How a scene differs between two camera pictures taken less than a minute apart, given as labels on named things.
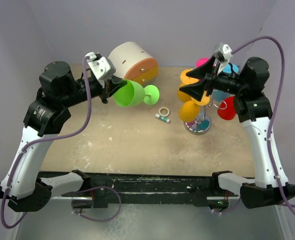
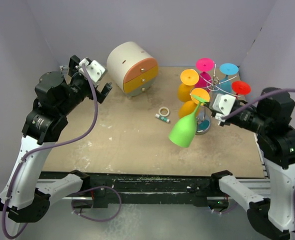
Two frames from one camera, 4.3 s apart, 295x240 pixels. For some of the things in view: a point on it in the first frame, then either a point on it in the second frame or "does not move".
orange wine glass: x=189 y=110 does not move
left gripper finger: x=113 y=90 to x=74 y=61
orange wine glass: x=185 y=81 does not move
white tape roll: x=164 y=115 does not move
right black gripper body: x=230 y=84 to x=248 y=118
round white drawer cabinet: x=133 y=61 does not move
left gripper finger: x=116 y=82 to x=100 y=96
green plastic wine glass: x=132 y=93 to x=183 y=132
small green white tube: x=165 y=119 does not move
